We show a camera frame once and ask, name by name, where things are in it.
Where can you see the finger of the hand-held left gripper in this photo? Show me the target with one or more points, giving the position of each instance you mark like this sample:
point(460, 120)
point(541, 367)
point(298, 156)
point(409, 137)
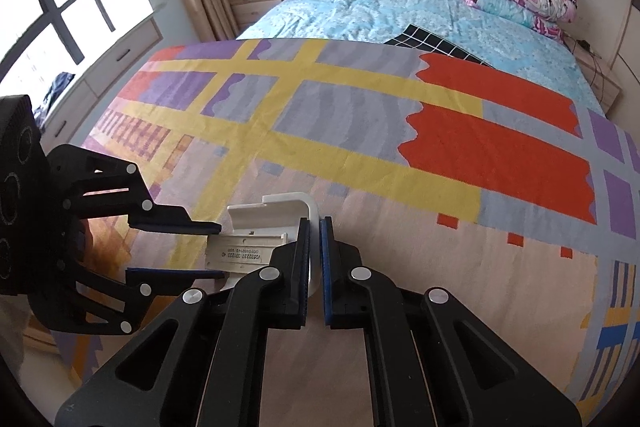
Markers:
point(170, 274)
point(165, 217)

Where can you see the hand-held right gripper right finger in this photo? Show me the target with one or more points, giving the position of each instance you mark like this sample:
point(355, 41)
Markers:
point(326, 277)

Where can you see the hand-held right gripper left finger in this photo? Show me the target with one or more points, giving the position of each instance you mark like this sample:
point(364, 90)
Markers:
point(303, 277)

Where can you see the white labelled strip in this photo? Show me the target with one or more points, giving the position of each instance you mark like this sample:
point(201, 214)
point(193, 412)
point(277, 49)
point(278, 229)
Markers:
point(245, 252)

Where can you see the white plastic box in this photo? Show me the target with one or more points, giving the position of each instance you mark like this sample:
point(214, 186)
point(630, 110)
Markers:
point(280, 212)

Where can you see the dark blue cloth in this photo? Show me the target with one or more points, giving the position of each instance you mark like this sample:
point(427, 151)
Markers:
point(57, 94)

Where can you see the colourful patterned blanket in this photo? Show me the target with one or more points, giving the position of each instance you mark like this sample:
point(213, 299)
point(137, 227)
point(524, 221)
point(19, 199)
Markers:
point(350, 142)

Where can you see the wooden window cabinet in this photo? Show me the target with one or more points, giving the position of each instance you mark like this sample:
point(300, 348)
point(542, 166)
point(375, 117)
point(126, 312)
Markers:
point(115, 62)

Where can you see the black checkered cloth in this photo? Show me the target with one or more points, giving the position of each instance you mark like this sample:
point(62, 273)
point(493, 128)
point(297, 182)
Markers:
point(430, 44)

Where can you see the light blue bed sheet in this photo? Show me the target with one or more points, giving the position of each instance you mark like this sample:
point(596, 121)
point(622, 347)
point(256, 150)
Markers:
point(360, 7)

